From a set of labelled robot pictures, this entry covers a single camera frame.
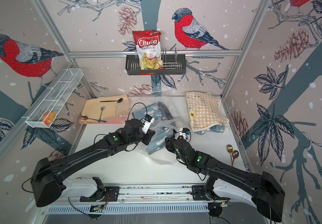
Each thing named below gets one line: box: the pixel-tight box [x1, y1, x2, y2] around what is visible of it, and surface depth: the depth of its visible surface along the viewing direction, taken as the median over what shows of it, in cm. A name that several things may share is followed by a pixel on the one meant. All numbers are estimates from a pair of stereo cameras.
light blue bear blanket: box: [131, 101, 176, 155], surface depth 96 cm
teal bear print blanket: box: [196, 123, 225, 135], surface depth 95 cm
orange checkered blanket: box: [184, 91, 230, 133], surface depth 97 cm
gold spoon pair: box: [226, 144, 234, 167], surface depth 92 cm
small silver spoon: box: [98, 105, 106, 123], surface depth 116 cm
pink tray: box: [78, 97, 132, 124], surface depth 108 cm
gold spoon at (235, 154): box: [231, 149, 240, 166], surface depth 89 cm
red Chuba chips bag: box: [132, 29, 165, 70], surface depth 85 cm
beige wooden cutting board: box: [81, 94, 129, 121], surface depth 117 cm
